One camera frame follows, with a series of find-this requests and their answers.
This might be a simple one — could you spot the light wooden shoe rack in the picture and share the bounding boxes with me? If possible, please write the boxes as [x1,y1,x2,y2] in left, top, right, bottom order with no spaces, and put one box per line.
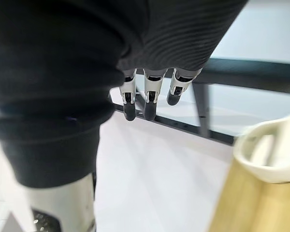
[207,158,290,232]

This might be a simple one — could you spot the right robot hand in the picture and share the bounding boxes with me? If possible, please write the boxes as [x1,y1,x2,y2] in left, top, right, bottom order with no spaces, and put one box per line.
[0,0,247,232]

